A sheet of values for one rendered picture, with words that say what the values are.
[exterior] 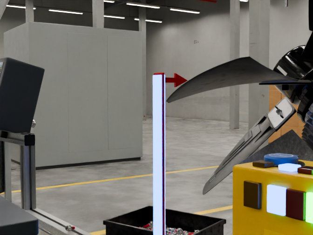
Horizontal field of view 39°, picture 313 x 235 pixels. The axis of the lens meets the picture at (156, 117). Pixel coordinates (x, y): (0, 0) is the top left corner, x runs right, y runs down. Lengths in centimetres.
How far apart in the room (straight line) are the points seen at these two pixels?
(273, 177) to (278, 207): 3
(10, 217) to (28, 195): 60
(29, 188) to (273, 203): 81
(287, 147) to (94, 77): 650
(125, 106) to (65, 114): 109
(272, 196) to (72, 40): 680
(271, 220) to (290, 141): 45
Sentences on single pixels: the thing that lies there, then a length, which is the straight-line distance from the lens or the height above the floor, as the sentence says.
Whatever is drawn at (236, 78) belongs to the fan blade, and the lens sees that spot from 86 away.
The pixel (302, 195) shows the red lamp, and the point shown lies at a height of 105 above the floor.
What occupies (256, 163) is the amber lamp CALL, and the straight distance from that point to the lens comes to 52.
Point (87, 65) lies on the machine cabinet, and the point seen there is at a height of 163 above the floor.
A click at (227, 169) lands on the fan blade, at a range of 106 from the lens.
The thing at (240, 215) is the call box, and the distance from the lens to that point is 54.
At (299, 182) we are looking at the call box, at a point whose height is 106.
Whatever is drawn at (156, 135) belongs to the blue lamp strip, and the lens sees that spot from 73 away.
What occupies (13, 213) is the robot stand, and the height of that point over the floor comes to 100.
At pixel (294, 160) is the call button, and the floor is 108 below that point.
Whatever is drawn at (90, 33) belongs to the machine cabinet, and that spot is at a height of 215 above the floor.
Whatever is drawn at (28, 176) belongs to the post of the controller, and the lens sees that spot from 119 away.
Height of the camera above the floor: 116
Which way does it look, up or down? 3 degrees down
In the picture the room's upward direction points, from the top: straight up
